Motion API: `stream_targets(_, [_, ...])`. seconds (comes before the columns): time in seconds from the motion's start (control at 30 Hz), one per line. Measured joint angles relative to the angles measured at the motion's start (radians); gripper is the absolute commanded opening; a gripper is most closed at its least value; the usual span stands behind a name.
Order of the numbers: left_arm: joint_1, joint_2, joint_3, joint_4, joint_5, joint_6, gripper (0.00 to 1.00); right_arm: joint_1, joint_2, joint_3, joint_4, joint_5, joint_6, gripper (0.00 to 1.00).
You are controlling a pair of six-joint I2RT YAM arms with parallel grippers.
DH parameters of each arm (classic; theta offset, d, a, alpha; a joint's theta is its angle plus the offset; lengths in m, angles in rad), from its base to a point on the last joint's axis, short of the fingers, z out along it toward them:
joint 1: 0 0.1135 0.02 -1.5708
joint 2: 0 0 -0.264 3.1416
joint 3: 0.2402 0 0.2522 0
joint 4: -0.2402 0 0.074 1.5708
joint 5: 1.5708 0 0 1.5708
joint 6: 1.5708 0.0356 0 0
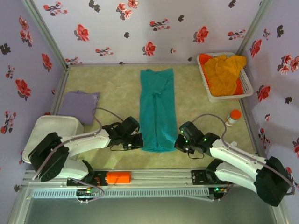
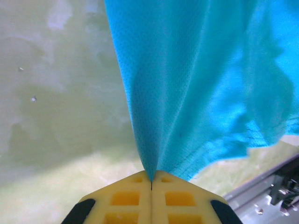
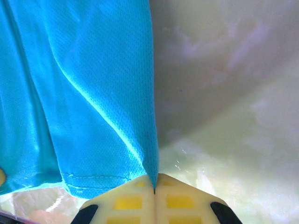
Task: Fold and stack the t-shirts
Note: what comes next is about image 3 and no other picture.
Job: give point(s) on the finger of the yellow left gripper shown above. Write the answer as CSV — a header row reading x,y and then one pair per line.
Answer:
x,y
1,177

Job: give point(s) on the teal t-shirt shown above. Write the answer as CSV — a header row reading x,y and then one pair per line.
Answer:
x,y
81,93

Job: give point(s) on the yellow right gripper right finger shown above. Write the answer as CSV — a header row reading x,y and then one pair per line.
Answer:
x,y
182,205

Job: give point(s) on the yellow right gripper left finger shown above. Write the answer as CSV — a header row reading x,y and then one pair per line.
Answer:
x,y
130,205

